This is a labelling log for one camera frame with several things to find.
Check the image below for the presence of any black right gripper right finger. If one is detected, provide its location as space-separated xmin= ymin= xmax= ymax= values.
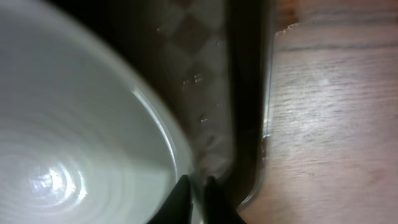
xmin=203 ymin=177 xmax=246 ymax=224

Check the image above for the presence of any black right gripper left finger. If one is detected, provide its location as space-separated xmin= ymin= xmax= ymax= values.
xmin=147 ymin=175 xmax=192 ymax=224

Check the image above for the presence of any white plate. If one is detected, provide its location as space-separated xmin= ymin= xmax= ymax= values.
xmin=1 ymin=1 xmax=193 ymax=223

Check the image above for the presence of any dark brown serving tray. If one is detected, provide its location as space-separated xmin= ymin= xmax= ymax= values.
xmin=55 ymin=0 xmax=276 ymax=209

